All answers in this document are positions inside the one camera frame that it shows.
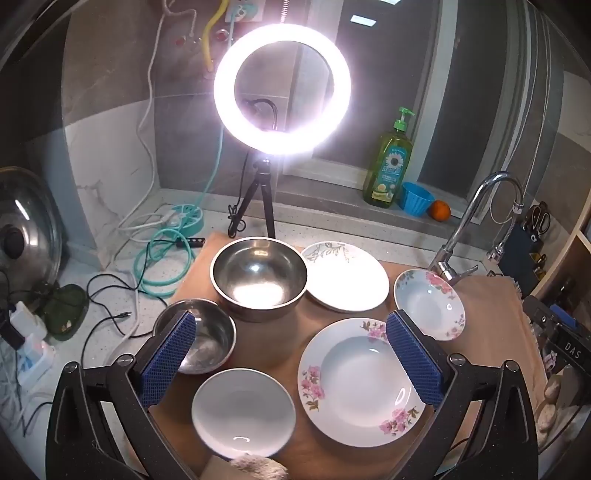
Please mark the black tripod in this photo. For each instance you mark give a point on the black tripod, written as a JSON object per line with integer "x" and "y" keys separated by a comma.
{"x": 264, "y": 173}

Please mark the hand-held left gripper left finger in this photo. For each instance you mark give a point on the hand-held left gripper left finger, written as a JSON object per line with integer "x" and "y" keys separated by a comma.
{"x": 168, "y": 355}

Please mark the green dish soap bottle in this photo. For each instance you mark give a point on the green dish soap bottle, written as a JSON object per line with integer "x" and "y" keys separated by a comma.
{"x": 385, "y": 170}

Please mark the blue silicone cup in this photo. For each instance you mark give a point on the blue silicone cup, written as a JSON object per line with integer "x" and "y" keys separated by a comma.
{"x": 415, "y": 198}

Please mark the teal round reel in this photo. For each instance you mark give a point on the teal round reel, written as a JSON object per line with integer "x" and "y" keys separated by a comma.
{"x": 189, "y": 218}

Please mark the fluffy beige cloth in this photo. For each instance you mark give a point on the fluffy beige cloth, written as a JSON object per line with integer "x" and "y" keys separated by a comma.
{"x": 258, "y": 468}

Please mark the small floral deep plate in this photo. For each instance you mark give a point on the small floral deep plate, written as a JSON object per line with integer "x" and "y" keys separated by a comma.
{"x": 427, "y": 302}

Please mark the wall socket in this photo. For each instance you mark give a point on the wall socket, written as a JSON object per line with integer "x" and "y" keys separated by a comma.
{"x": 244, "y": 9}

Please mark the black scissors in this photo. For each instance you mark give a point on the black scissors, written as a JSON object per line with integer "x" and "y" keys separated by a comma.
{"x": 542, "y": 221}

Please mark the plain white plate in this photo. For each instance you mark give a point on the plain white plate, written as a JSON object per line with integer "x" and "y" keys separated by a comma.
{"x": 242, "y": 410}

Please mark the orange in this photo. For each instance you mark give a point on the orange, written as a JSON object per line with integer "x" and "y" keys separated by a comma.
{"x": 441, "y": 210}

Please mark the wooden shelf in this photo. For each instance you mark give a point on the wooden shelf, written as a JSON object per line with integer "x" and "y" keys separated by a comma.
{"x": 575, "y": 258}

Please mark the small steel bowl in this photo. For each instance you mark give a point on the small steel bowl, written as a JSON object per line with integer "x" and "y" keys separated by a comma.
{"x": 212, "y": 337}

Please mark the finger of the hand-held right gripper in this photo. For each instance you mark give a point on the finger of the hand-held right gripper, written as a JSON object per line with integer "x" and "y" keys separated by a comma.
{"x": 538, "y": 311}

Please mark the glass pot lid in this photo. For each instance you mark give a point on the glass pot lid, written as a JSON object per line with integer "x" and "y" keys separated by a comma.
{"x": 27, "y": 207}

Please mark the white leaf print plate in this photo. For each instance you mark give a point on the white leaf print plate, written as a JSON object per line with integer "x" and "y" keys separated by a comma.
{"x": 346, "y": 281}

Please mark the white power strip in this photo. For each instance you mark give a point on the white power strip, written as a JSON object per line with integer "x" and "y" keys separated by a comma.
{"x": 34, "y": 360}

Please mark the window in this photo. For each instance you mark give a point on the window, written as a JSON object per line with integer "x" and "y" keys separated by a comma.
{"x": 452, "y": 115}

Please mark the black multi-port strip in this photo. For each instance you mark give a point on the black multi-port strip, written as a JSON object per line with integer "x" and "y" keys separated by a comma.
{"x": 191, "y": 242}

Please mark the white charger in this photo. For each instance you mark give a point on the white charger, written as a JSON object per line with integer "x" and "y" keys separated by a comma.
{"x": 25, "y": 318}

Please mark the chrome faucet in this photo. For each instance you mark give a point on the chrome faucet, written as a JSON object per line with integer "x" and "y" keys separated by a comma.
{"x": 455, "y": 233}

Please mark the large steel bowl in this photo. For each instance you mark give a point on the large steel bowl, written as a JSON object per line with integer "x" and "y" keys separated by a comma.
{"x": 258, "y": 277}

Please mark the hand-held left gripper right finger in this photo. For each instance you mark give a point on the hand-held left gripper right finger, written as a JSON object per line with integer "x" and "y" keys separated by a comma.
{"x": 413, "y": 360}

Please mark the large floral deep plate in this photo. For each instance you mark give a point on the large floral deep plate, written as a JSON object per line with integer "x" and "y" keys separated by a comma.
{"x": 360, "y": 378}

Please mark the black utensil holder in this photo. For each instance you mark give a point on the black utensil holder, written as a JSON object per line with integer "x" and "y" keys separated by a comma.
{"x": 524, "y": 249}

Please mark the person's right hand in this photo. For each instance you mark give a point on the person's right hand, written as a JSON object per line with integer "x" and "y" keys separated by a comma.
{"x": 549, "y": 399}

